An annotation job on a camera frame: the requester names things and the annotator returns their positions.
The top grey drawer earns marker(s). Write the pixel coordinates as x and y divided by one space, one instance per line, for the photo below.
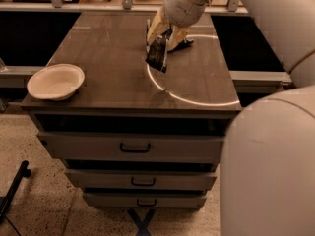
126 147

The metal window railing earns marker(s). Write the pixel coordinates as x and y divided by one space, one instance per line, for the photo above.
218 8

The black rxbar chocolate wrapper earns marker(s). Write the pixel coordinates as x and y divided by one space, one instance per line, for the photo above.
157 54

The white paper bowl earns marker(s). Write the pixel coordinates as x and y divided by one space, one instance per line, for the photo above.
56 82

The blue chip bag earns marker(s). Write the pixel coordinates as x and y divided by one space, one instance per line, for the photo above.
184 44

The grey drawer cabinet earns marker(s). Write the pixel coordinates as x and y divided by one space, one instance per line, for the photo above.
121 94

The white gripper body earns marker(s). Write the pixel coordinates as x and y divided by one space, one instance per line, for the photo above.
181 9

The bottom grey drawer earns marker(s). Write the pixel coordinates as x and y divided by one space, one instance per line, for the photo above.
145 200

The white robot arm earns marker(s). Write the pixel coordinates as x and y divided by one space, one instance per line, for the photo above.
267 166

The middle grey drawer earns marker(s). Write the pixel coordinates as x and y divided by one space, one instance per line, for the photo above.
150 180

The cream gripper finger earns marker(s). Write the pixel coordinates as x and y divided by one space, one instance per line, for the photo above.
159 25
177 36

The grey drawer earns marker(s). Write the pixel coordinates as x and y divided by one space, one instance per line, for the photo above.
126 147
145 200
150 180

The black stand leg left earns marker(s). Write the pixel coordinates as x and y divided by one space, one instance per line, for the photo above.
23 172

